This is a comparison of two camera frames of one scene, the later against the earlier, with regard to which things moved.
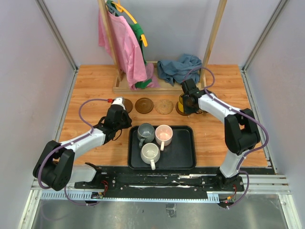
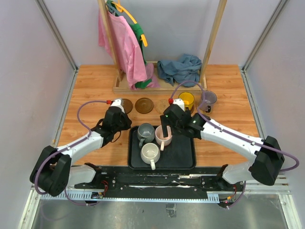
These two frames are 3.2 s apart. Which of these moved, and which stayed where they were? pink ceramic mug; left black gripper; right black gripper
Moved: right black gripper
Stayed: pink ceramic mug; left black gripper
